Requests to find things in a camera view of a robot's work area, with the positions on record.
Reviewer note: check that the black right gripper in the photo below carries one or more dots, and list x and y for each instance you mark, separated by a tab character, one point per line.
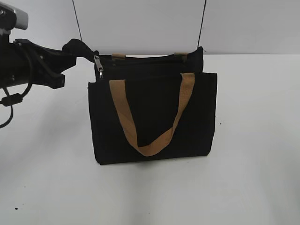
19	62

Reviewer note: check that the silver metal zipper pull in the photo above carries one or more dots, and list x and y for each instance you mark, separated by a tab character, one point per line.
98	65

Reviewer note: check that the black tote bag tan handles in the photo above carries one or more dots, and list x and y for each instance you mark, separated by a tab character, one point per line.
153	108

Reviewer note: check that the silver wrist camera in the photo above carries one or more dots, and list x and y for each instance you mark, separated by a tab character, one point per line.
12	18

